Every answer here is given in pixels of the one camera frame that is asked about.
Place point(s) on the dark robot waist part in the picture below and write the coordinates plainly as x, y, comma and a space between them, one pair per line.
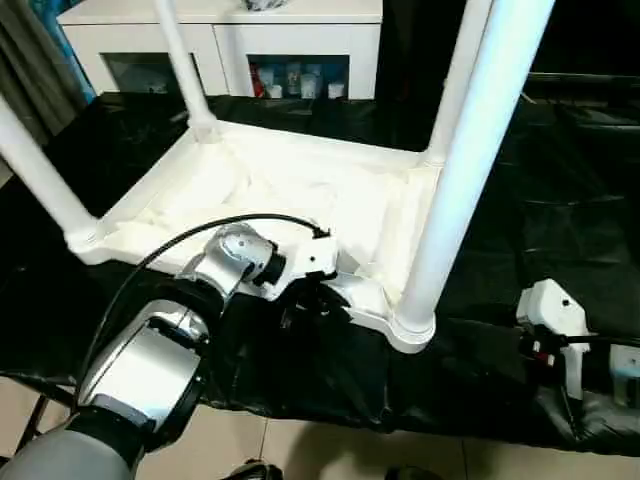
410, 473
257, 471

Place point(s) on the small white jar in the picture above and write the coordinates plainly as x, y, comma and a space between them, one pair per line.
275, 91
308, 86
335, 90

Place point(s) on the black mat cover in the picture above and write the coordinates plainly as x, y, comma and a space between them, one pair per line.
550, 225

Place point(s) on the grey curtain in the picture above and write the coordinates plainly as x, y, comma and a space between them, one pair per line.
30, 60

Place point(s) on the white plastic table leg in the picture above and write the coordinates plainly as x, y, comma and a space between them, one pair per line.
475, 150
450, 100
182, 60
40, 165

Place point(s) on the dark speckled object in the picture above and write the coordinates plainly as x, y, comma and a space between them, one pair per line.
265, 4

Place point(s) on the red bottle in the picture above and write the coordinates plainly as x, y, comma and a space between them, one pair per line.
260, 85

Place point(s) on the white glass door cabinet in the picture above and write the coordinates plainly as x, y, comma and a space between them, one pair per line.
125, 40

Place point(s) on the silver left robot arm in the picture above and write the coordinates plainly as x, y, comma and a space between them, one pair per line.
150, 360

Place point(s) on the white plastic table top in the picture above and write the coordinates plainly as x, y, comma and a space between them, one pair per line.
300, 200

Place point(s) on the black folding stand frame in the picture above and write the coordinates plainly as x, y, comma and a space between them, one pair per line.
39, 415

